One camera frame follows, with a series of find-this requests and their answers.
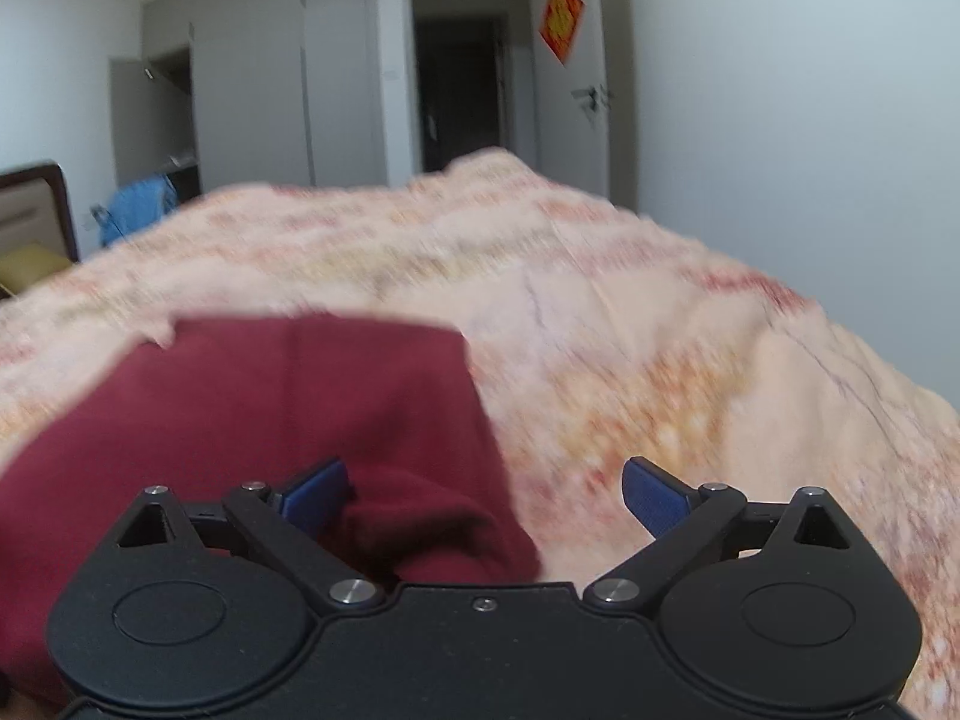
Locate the yellow pillow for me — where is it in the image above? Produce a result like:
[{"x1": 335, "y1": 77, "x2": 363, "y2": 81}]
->
[{"x1": 0, "y1": 246, "x2": 74, "y2": 299}]

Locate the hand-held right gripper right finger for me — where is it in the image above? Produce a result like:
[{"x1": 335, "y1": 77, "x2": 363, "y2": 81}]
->
[{"x1": 583, "y1": 456, "x2": 872, "y2": 612}]

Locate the brown padded headboard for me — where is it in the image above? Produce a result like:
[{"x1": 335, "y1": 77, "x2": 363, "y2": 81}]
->
[{"x1": 0, "y1": 160, "x2": 81, "y2": 271}]

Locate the grey wardrobe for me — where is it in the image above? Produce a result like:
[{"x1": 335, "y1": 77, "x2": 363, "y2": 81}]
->
[{"x1": 109, "y1": 0, "x2": 392, "y2": 200}]

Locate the floral orange blanket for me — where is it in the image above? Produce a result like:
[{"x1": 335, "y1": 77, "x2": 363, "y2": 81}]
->
[{"x1": 0, "y1": 148, "x2": 960, "y2": 720}]

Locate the dark red shirt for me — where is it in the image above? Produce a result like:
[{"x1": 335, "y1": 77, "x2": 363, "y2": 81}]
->
[{"x1": 0, "y1": 313, "x2": 545, "y2": 713}]

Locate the blue clothing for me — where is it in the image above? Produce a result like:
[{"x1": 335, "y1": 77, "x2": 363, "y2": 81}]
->
[{"x1": 99, "y1": 174, "x2": 179, "y2": 248}]

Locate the white door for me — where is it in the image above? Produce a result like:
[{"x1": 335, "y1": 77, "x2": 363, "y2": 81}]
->
[{"x1": 527, "y1": 0, "x2": 614, "y2": 209}]

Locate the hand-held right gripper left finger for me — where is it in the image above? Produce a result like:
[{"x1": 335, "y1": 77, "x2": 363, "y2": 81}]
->
[{"x1": 112, "y1": 456, "x2": 385, "y2": 611}]

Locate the dark doorway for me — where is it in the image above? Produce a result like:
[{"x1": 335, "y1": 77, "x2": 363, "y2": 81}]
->
[{"x1": 409, "y1": 0, "x2": 532, "y2": 175}]

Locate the red diamond door decoration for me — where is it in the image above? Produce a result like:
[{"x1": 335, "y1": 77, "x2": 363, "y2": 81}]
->
[{"x1": 538, "y1": 0, "x2": 588, "y2": 65}]

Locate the black door handle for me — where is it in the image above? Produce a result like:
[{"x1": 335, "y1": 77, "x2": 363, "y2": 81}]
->
[{"x1": 571, "y1": 83, "x2": 613, "y2": 116}]

